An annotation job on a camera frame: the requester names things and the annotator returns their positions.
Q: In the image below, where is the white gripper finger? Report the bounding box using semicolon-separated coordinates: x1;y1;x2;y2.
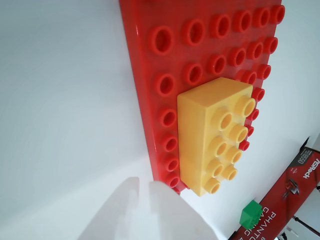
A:
76;176;141;240
148;180;221;240

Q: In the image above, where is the green lego brick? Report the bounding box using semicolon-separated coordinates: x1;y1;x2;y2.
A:
239;199;263;229

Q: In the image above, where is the yellow lego brick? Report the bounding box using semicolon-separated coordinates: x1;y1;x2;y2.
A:
176;76;257;198

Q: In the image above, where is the red studded lego baseplate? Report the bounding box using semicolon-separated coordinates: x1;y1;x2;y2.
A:
118;0;286;196

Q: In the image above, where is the red black ASRock box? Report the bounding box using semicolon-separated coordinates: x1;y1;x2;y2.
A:
227;136;320;240

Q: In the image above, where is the thin black rod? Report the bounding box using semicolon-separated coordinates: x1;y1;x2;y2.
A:
293;216;320;230

